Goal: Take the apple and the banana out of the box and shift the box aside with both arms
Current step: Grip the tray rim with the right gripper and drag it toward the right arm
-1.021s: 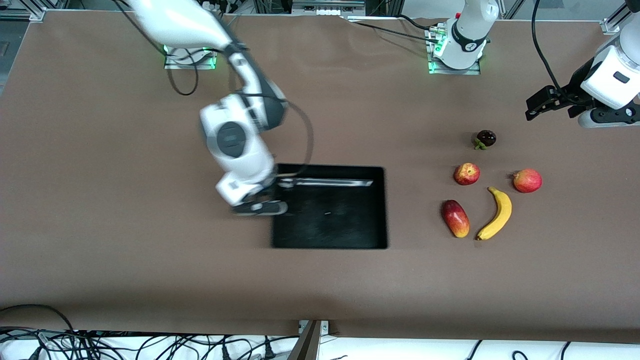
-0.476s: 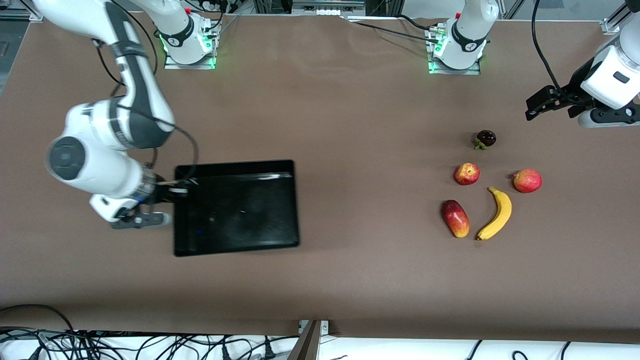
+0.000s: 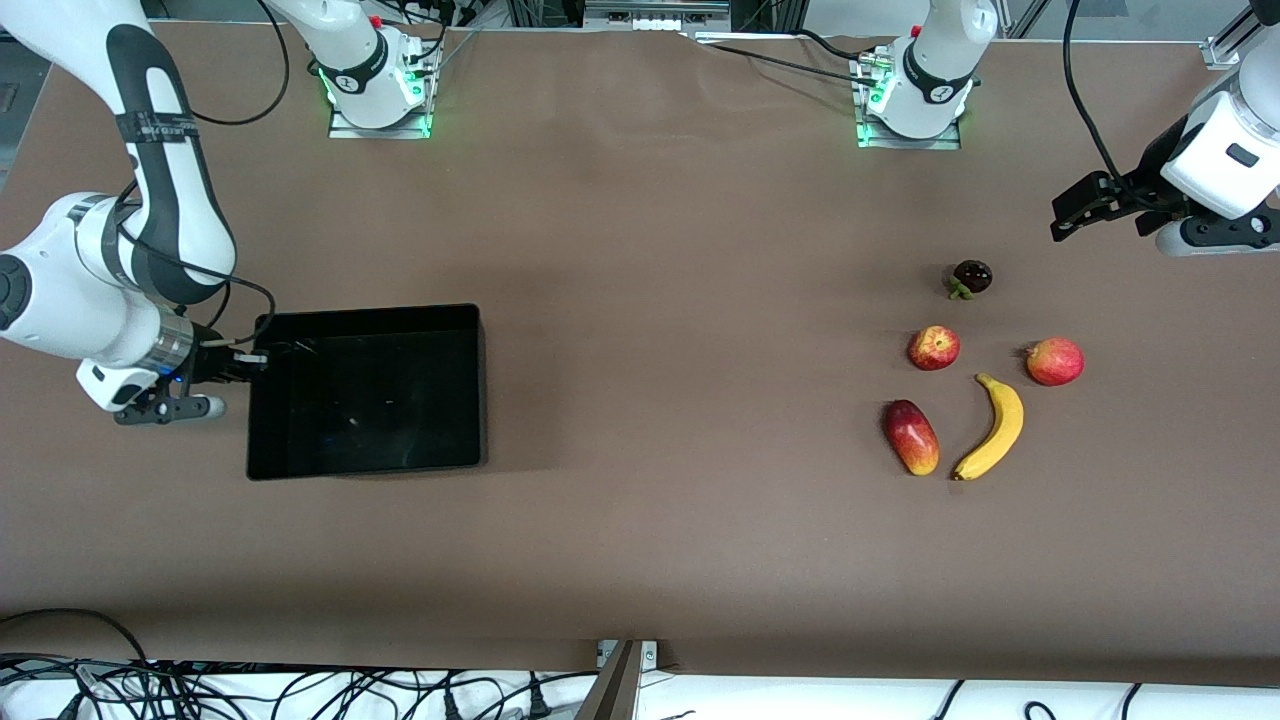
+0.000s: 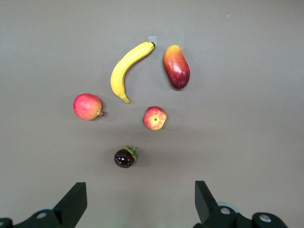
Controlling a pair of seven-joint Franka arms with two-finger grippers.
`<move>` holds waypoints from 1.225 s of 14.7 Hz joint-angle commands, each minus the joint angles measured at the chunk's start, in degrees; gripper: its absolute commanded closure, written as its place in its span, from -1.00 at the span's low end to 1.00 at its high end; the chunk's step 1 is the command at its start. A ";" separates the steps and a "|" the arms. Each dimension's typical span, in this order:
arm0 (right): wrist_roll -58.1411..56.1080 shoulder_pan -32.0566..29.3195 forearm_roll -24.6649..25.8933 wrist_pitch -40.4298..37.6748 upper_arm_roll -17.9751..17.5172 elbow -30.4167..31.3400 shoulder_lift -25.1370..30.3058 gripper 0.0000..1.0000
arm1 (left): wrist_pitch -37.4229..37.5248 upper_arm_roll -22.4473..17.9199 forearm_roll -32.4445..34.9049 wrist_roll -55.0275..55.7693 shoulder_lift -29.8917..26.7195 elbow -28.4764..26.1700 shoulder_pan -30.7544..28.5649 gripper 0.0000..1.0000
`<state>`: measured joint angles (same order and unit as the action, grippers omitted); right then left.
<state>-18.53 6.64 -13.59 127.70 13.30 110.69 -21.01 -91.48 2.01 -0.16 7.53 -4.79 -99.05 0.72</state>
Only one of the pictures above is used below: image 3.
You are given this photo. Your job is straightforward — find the black plastic tray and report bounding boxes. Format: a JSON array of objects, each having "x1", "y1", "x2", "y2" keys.
[{"x1": 246, "y1": 304, "x2": 488, "y2": 482}]

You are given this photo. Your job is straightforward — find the red yellow striped apple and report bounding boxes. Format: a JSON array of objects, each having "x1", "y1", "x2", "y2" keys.
[{"x1": 907, "y1": 325, "x2": 962, "y2": 372}]

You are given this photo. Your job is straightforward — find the yellow banana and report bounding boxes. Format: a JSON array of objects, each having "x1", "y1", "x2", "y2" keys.
[{"x1": 952, "y1": 373, "x2": 1025, "y2": 482}]

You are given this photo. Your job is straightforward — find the dark purple mangosteen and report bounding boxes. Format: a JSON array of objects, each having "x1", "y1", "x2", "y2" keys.
[{"x1": 948, "y1": 259, "x2": 994, "y2": 301}]

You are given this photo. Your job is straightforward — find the plain red apple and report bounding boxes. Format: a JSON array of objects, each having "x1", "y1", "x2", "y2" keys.
[{"x1": 1025, "y1": 337, "x2": 1086, "y2": 387}]

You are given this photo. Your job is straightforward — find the aluminium profile bar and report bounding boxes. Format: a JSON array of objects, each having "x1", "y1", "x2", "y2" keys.
[{"x1": 1205, "y1": 5, "x2": 1256, "y2": 71}]

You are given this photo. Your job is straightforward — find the red orange mango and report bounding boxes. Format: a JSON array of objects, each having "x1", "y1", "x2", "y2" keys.
[{"x1": 882, "y1": 399, "x2": 941, "y2": 477}]

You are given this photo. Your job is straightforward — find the brown table cover sheet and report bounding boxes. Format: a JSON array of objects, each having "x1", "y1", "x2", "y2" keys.
[{"x1": 0, "y1": 20, "x2": 1280, "y2": 689}]

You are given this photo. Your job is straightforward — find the grey power strip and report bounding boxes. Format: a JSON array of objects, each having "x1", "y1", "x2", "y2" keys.
[{"x1": 583, "y1": 0, "x2": 733, "y2": 29}]

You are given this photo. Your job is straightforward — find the black cable with silver plug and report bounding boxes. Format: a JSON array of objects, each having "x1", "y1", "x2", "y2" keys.
[{"x1": 120, "y1": 180, "x2": 276, "y2": 351}]

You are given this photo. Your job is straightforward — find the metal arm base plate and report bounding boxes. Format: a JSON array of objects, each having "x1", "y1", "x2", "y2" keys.
[
  {"x1": 853, "y1": 55, "x2": 963, "y2": 151},
  {"x1": 328, "y1": 45, "x2": 433, "y2": 139}
]

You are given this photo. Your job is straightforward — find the black cable on table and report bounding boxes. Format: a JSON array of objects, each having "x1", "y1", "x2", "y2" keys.
[
  {"x1": 790, "y1": 28, "x2": 871, "y2": 61},
  {"x1": 705, "y1": 42, "x2": 866, "y2": 89}
]

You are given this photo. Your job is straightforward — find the dark grey post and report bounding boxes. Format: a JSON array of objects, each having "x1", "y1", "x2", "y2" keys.
[{"x1": 575, "y1": 640, "x2": 643, "y2": 720}]

